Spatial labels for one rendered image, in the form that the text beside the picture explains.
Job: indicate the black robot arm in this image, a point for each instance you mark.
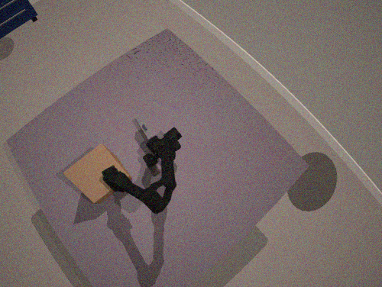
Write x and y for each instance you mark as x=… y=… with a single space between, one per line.
x=119 y=182

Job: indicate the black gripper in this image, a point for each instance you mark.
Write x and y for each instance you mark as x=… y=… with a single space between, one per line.
x=151 y=159

